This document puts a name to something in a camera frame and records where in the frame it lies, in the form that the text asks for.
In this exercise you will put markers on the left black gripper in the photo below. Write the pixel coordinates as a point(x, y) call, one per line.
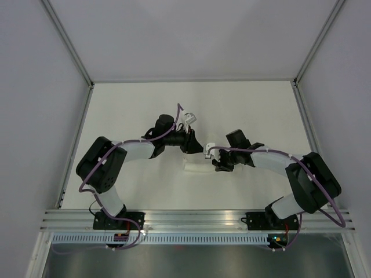
point(191, 144)

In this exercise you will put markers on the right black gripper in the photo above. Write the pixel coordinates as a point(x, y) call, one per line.
point(221, 165)

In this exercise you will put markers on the white cloth napkin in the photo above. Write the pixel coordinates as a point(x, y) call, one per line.
point(196, 165)

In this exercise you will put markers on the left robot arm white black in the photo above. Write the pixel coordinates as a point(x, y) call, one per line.
point(100, 166)

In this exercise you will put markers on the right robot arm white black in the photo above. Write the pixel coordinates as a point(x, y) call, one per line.
point(312, 183)

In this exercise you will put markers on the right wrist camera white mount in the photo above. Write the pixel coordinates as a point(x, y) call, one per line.
point(211, 151)

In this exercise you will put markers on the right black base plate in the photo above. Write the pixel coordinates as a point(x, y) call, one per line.
point(260, 221)

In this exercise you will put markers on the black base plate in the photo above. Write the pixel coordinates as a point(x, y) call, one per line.
point(260, 221)
point(103, 222)

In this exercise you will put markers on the white slotted cable duct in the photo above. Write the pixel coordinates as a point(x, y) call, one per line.
point(163, 238)

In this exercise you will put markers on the back aluminium frame bar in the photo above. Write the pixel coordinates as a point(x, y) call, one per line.
point(206, 79)

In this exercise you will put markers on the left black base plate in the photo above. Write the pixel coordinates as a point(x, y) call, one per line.
point(103, 222)

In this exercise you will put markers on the front aluminium rail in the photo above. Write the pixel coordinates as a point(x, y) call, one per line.
point(183, 221)

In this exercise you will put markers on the right aluminium frame post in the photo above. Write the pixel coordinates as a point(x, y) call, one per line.
point(333, 15)

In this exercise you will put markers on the aluminium frame post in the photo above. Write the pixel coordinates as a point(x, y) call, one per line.
point(67, 42)
point(333, 15)

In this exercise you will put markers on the left aluminium frame post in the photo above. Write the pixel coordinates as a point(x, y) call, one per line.
point(67, 42)

